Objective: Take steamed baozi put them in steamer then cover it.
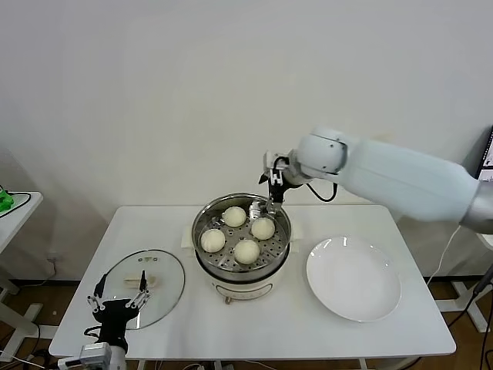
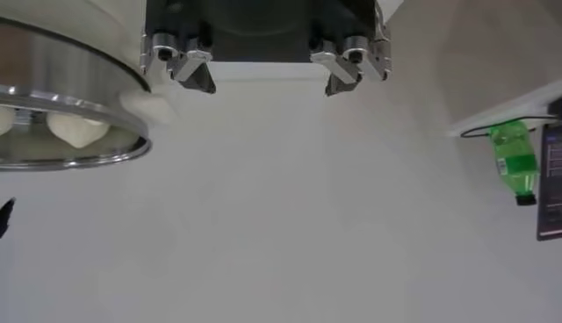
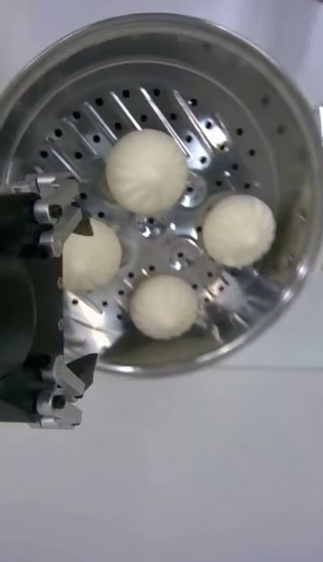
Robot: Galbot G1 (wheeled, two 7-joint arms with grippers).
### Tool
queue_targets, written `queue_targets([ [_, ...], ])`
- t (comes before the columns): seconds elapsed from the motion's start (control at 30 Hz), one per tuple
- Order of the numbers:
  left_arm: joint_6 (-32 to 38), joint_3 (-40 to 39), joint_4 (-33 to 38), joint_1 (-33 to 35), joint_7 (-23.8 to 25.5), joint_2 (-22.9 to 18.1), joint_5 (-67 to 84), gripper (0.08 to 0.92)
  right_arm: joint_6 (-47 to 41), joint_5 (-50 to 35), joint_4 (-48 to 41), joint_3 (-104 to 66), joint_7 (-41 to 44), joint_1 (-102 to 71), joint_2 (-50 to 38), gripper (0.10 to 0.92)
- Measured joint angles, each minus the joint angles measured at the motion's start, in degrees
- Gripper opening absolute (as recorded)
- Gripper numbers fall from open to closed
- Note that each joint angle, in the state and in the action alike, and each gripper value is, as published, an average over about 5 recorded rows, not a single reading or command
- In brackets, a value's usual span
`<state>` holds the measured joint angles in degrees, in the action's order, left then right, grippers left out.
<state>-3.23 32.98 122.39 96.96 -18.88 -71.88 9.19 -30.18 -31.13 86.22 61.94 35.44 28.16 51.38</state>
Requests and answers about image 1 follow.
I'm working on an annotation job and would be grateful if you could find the glass lid with cream handle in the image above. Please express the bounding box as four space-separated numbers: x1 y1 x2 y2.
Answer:
97 249 186 331

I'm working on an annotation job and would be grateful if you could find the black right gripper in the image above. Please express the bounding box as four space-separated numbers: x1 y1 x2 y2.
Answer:
263 177 289 216

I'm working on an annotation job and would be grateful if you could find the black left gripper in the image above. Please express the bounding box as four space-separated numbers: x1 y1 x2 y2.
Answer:
86 269 152 354

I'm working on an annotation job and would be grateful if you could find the white round plate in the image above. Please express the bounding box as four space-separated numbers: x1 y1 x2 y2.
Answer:
306 235 402 323

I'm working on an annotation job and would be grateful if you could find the white steamed baozi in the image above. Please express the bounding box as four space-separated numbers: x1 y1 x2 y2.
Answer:
200 229 226 254
223 207 248 227
233 238 261 265
250 217 277 241

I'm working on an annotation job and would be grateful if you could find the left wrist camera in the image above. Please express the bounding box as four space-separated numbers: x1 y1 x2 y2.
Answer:
57 344 112 369

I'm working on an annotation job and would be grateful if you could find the black floor cable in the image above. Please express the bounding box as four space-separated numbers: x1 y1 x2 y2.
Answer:
15 321 53 365

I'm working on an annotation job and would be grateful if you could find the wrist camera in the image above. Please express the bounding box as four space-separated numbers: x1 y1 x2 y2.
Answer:
263 151 290 184
57 344 112 369

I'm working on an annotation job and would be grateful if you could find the steel steamer pot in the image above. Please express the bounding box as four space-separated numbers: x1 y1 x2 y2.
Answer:
196 250 288 306

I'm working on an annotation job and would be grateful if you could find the stainless steel steamer basket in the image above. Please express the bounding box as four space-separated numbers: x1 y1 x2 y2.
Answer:
180 191 305 274

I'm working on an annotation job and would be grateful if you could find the black laptop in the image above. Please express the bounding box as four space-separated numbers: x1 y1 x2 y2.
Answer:
479 125 493 182

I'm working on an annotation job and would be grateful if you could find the white side table with bottle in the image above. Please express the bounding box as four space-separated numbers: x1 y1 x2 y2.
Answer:
0 191 45 352

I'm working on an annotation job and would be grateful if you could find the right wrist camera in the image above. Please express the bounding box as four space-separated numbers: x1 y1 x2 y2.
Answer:
263 151 290 184

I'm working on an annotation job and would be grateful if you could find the green plastic bottle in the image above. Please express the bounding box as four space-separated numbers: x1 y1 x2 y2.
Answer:
0 184 15 212

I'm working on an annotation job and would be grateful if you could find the black cable on side table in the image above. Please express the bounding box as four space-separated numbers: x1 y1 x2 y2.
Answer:
7 191 32 211

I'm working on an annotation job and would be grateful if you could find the black cable by desk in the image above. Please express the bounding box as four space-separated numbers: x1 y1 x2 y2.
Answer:
454 265 493 325

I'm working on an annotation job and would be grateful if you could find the white desk with laptop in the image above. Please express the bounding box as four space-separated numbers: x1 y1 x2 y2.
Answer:
450 230 493 333

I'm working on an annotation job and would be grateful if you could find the thin white cable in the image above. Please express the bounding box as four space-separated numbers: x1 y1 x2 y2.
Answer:
425 226 461 287

